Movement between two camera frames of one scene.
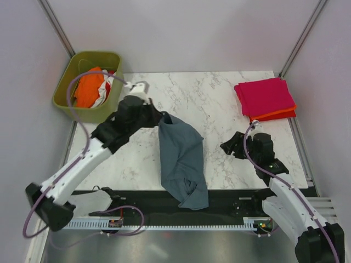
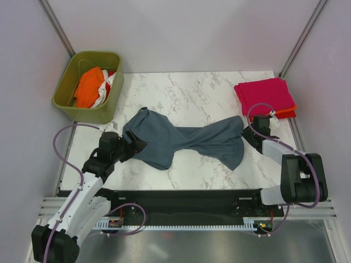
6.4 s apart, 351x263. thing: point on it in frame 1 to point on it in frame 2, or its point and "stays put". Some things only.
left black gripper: x=157 y=116 to x=137 y=145
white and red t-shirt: x=104 y=89 stays put
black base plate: x=197 y=205 stays put
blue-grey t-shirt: x=182 y=160 to x=224 y=139
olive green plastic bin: x=64 y=93 stays put
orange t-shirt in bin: x=87 y=90 stays put
